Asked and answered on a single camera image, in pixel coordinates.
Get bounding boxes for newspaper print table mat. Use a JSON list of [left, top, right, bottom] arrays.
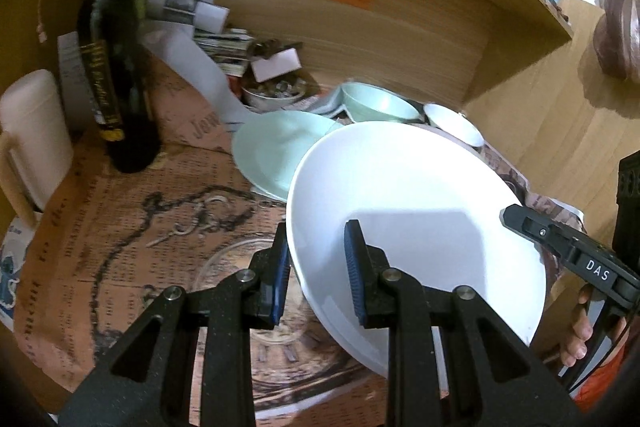
[[12, 52, 586, 418]]

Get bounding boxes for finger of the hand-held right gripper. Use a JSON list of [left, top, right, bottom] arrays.
[[500, 203, 640, 315]]

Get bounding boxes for dark wine bottle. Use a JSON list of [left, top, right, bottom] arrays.
[[76, 0, 163, 174]]

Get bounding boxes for small bowl of metal clutter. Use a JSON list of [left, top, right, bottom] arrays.
[[242, 77, 308, 112]]

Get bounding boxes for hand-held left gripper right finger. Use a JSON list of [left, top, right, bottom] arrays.
[[344, 219, 586, 427]]

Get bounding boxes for handwritten white note paper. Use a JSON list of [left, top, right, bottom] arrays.
[[57, 32, 91, 132]]

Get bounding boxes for brown round object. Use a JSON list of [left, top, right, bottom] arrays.
[[580, 0, 640, 80]]

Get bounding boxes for light green bowl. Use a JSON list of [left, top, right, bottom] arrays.
[[340, 82, 421, 124]]

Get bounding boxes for small white bowl black dots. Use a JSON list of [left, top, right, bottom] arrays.
[[424, 103, 485, 148]]

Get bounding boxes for cartoon sticker card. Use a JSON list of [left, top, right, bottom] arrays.
[[0, 217, 38, 333]]

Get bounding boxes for clear glass plate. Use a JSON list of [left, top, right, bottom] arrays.
[[192, 237, 351, 348]]

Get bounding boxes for stack of printed cards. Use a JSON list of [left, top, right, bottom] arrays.
[[195, 27, 256, 75]]

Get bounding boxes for person's right hand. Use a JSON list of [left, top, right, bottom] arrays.
[[559, 284, 601, 369]]

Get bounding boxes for light green plate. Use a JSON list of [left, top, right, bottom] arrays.
[[231, 109, 346, 200]]

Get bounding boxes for person's right forearm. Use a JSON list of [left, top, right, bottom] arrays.
[[575, 347, 628, 414]]

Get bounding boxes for small white card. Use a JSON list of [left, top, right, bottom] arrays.
[[250, 48, 302, 82]]

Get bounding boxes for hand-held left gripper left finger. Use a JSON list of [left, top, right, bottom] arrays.
[[60, 222, 292, 427]]

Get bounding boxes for folded magazine pages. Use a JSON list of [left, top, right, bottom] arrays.
[[120, 0, 231, 32]]

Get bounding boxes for large white plate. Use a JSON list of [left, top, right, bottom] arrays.
[[286, 122, 547, 380]]

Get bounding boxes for white paper sheet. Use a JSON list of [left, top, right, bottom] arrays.
[[142, 19, 256, 128]]

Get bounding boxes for pale pink mug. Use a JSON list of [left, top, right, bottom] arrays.
[[0, 69, 76, 228]]

